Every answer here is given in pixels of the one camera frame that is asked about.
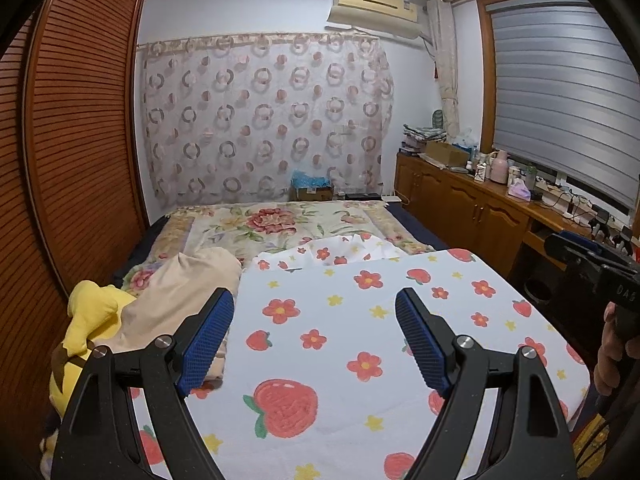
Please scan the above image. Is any small cardboard box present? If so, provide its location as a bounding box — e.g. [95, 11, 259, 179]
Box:
[292, 186, 335, 202]

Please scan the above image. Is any stack of folded cloths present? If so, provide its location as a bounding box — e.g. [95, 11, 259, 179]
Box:
[402, 122, 446, 142]

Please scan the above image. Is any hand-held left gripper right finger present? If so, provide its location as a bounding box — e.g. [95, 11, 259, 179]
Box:
[395, 287, 578, 480]

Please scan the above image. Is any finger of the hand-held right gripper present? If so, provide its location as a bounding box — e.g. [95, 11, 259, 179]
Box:
[559, 230, 608, 253]
[544, 232, 601, 273]

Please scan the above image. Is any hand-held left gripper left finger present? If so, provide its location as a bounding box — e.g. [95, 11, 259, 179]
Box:
[50, 287, 236, 480]

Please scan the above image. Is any floral blanket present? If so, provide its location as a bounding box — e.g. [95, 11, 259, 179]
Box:
[120, 201, 436, 301]

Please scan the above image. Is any flat cardboard box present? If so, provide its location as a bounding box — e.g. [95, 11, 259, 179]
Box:
[425, 141, 468, 167]

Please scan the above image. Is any peach printed t-shirt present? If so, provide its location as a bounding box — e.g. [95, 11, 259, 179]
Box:
[92, 249, 243, 391]

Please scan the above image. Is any tied cream window curtain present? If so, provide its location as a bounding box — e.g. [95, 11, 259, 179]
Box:
[425, 0, 461, 138]

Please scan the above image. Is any grey window blind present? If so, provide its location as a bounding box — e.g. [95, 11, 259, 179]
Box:
[487, 0, 640, 216]

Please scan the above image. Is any wooden window frame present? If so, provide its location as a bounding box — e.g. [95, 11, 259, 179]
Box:
[475, 0, 640, 226]

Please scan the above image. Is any beige wall air conditioner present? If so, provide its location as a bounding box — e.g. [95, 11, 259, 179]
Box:
[325, 0, 421, 40]

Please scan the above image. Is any patterned floor mat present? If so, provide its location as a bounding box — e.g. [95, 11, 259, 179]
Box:
[570, 410, 608, 478]

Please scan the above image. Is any person's right hand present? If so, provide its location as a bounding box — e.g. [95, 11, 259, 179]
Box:
[595, 304, 640, 396]

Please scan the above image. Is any wooden sideboard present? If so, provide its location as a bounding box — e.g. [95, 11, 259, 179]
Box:
[394, 152, 640, 311]

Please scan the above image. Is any strawberry print bed sheet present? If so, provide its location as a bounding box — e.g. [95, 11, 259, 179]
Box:
[127, 234, 593, 480]

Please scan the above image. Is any blue plastic bag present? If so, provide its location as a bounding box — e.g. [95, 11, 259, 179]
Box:
[291, 170, 333, 190]

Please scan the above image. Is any sheer circle-patterned curtain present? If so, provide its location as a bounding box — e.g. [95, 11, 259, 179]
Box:
[137, 32, 396, 208]

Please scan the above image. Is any yellow plush toy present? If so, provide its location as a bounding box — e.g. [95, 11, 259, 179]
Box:
[39, 280, 138, 466]

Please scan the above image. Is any pink thermos jug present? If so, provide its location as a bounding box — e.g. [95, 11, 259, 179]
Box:
[489, 150, 508, 183]

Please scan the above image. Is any wooden louvered wardrobe door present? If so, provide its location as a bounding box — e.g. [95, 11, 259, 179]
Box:
[0, 0, 151, 461]

